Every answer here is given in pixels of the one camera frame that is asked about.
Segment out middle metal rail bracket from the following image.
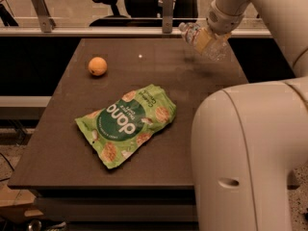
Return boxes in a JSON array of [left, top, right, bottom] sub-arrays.
[[162, 0, 173, 34]]

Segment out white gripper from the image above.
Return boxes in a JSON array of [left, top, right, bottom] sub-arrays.
[[193, 1, 244, 54]]

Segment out black office chair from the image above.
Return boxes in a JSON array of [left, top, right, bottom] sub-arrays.
[[90, 0, 198, 27]]

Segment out left metal rail bracket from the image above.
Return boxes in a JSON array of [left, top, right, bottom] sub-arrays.
[[31, 0, 56, 33]]

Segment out metal rail bracket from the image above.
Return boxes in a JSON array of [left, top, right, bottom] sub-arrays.
[[31, 0, 56, 33], [162, 0, 173, 34]]

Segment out orange fruit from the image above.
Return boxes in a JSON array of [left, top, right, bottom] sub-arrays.
[[88, 57, 108, 76]]

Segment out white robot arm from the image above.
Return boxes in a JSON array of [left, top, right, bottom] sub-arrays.
[[192, 0, 308, 231]]

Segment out clear plastic water bottle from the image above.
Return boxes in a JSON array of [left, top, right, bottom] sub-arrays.
[[178, 22, 230, 62]]

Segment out horizontal metal rail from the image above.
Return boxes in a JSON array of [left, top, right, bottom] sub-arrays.
[[0, 27, 273, 39]]

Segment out green snack bag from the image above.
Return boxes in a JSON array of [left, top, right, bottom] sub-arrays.
[[75, 85, 176, 169]]

